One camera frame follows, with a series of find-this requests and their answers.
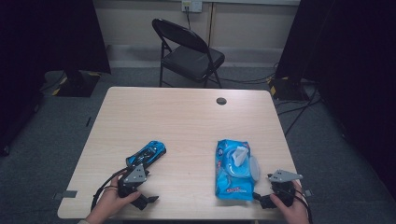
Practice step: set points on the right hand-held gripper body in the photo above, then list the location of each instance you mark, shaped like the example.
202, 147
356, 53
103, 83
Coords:
285, 186

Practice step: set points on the black curtain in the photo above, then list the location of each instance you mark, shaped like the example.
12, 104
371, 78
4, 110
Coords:
46, 37
358, 62

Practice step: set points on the person's right hand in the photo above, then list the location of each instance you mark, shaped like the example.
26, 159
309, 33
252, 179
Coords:
294, 214

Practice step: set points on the black folding chair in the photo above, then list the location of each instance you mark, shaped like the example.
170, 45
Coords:
193, 59

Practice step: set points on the blue wet wipes pack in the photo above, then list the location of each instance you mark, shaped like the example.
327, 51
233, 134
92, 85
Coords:
230, 186

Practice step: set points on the white wet wipe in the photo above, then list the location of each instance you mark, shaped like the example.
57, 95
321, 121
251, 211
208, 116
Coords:
240, 155

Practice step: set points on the blue and black toy car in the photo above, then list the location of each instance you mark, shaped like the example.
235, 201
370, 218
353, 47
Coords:
149, 151

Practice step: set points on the grey tape strip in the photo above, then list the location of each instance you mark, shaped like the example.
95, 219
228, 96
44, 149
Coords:
308, 193
67, 194

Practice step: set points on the black stand base yellow tape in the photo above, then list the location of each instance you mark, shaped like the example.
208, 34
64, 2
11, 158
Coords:
286, 90
77, 87

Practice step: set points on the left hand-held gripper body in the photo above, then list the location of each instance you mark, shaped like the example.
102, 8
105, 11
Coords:
135, 175

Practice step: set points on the white wall socket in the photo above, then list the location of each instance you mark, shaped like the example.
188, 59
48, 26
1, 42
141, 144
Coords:
196, 5

